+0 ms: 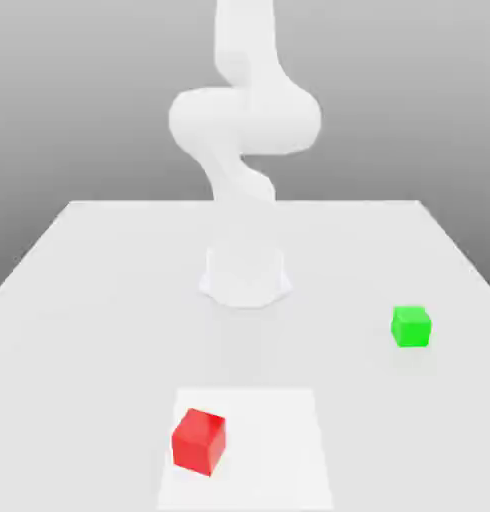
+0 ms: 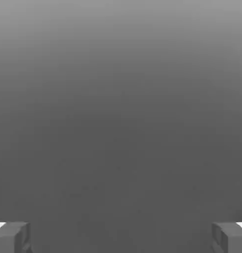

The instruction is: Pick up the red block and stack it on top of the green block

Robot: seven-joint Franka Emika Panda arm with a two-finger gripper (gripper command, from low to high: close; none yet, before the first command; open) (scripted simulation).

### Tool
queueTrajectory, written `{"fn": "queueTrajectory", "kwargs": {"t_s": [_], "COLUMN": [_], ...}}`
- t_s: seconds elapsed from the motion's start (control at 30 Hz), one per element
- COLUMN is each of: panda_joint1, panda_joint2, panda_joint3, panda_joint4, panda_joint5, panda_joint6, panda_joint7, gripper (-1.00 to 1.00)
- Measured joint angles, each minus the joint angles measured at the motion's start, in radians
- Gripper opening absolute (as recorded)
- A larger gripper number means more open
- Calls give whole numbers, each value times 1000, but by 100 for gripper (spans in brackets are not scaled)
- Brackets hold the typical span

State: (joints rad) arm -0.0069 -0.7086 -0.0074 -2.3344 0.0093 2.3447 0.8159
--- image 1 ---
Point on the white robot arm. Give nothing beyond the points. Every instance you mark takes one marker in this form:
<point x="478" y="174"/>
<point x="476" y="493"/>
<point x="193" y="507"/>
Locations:
<point x="245" y="120"/>

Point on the small green cube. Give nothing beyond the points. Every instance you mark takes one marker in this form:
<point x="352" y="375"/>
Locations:
<point x="411" y="327"/>

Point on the small red cube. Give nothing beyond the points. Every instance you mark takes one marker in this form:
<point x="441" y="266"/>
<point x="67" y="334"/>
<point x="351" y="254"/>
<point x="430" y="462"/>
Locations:
<point x="198" y="443"/>

